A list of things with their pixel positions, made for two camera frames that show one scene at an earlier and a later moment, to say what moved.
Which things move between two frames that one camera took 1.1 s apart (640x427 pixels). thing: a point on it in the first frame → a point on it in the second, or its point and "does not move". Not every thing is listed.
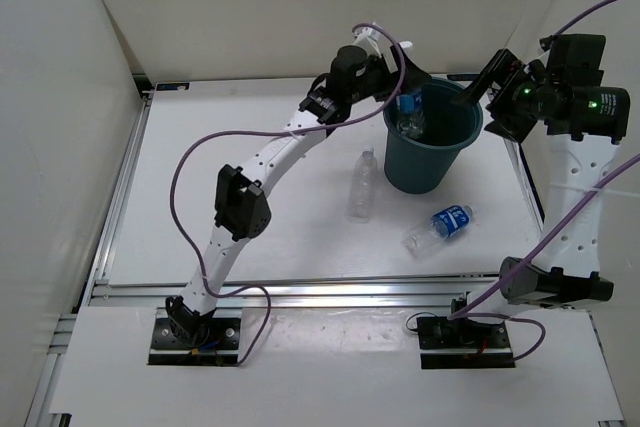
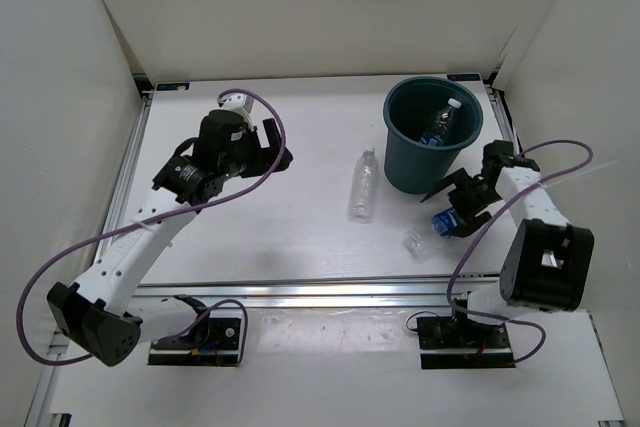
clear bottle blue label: (408, 103) → (431, 139)
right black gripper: (505, 124) → (462, 178)
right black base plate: (445, 343) does not move
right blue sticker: (462, 77) does not move
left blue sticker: (172, 86) does not move
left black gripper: (390, 79) → (265, 157)
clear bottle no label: (362, 187) does not move
